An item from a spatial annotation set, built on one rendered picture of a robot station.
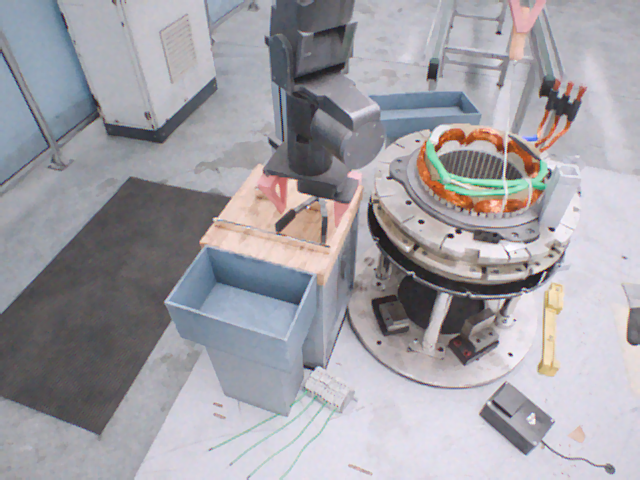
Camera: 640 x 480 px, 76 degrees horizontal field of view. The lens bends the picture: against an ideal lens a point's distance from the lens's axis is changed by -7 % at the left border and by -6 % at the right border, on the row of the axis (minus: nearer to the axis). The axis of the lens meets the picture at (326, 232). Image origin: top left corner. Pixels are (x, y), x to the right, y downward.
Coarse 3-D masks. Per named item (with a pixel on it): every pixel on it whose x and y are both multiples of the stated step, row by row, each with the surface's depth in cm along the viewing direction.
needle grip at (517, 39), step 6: (522, 12) 50; (528, 12) 50; (516, 36) 51; (522, 36) 51; (510, 42) 52; (516, 42) 51; (522, 42) 51; (510, 48) 52; (516, 48) 51; (522, 48) 51; (510, 54) 52; (516, 54) 52; (522, 54) 52
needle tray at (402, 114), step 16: (368, 96) 93; (384, 96) 94; (400, 96) 94; (416, 96) 95; (432, 96) 95; (448, 96) 96; (464, 96) 94; (384, 112) 96; (400, 112) 96; (416, 112) 96; (432, 112) 96; (448, 112) 96; (464, 112) 95; (480, 112) 88; (400, 128) 88; (416, 128) 88; (432, 128) 89
